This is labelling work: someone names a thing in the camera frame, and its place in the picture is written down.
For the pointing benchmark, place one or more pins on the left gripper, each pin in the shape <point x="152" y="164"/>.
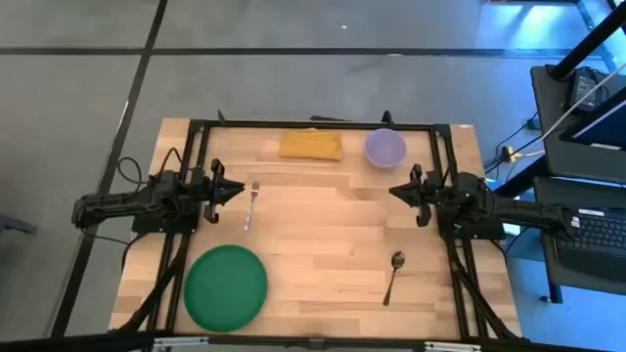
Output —
<point x="215" y="193"/>

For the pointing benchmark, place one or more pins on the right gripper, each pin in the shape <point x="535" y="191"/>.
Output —
<point x="423" y="193"/>

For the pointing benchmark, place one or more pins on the dark metal spoon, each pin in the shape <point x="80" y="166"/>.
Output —
<point x="397" y="260"/>

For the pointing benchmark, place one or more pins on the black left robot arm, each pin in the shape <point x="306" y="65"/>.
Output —
<point x="117" y="203"/>

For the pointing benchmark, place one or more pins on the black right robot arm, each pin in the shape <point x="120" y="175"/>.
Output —
<point x="518" y="210"/>

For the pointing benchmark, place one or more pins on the silver metal fork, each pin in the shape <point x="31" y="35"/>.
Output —
<point x="251" y="207"/>

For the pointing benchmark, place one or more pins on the purple plastic bowl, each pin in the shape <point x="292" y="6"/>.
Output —
<point x="385" y="147"/>

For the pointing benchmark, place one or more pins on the yellow folded cloth napkin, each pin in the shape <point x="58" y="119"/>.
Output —
<point x="311" y="145"/>

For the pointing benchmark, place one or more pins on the green round plate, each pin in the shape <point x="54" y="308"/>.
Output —
<point x="225" y="288"/>

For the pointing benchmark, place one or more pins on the black side desk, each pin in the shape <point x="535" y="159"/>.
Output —
<point x="555" y="156"/>

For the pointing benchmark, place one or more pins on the black laptop keyboard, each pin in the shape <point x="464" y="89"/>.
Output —
<point x="594" y="234"/>

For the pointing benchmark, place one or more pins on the black power adapter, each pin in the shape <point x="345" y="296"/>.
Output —
<point x="586" y="88"/>

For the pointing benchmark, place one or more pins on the black diagonal pole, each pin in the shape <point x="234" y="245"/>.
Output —
<point x="592" y="41"/>

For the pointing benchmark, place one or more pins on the black metal table frame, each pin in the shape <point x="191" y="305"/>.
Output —
<point x="318" y="124"/>

